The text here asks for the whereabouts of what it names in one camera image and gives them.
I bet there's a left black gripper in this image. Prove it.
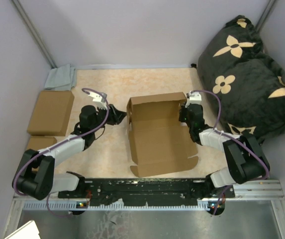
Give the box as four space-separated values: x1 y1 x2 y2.
91 103 127 132

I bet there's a brown cardboard box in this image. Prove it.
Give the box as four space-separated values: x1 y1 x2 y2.
127 92 198 177

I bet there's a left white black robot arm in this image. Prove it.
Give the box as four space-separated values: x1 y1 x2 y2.
12 105 126 200

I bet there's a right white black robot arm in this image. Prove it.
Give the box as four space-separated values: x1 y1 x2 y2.
179 103 270 197

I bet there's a folded brown box upper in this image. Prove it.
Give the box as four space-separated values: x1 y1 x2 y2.
27 91 75 136

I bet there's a folded brown box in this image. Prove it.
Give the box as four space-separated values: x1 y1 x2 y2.
26 136 57 151
27 91 75 136

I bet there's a folded brown box lower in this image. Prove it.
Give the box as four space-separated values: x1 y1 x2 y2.
26 136 57 151

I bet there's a grey cloth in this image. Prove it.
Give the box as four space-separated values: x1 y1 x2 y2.
44 64 77 91

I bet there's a black floral pillow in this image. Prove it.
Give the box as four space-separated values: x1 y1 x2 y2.
196 15 285 142

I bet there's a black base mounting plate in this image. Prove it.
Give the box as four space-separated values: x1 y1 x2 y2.
58 178 235 215

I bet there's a white paper sheet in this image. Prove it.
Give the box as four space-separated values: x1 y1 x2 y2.
5 220 41 239

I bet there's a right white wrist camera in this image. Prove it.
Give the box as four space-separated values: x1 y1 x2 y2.
185 91 202 108

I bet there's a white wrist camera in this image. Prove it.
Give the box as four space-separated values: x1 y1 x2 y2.
185 91 202 108
89 91 107 110

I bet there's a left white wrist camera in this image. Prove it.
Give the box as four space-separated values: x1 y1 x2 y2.
89 91 107 110

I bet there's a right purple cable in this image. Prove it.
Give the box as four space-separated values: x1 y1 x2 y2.
193 89 270 216

